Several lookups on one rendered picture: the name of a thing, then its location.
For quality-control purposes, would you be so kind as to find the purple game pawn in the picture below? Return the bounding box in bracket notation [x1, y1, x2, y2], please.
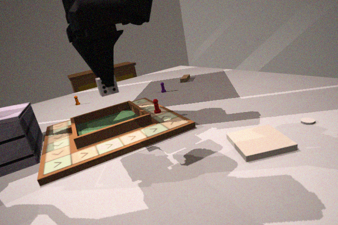
[161, 82, 166, 93]

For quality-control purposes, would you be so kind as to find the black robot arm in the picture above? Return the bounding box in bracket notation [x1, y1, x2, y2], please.
[127, 0, 153, 25]

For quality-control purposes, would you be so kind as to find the beige flat square slab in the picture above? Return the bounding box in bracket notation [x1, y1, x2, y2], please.
[226, 124, 298, 162]

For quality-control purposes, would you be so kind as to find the tan rectangular block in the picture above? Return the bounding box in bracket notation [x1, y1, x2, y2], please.
[180, 74, 190, 83]

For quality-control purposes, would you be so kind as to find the wooden game board with dice tray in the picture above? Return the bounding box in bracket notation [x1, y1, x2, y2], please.
[43, 99, 188, 175]

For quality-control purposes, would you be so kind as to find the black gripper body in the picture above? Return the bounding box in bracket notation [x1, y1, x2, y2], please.
[62, 0, 133, 43]

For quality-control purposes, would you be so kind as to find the grey die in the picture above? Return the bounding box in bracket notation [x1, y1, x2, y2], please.
[95, 75, 119, 97]

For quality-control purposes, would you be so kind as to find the beige flat round disc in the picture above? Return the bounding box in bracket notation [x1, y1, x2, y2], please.
[301, 118, 315, 125]

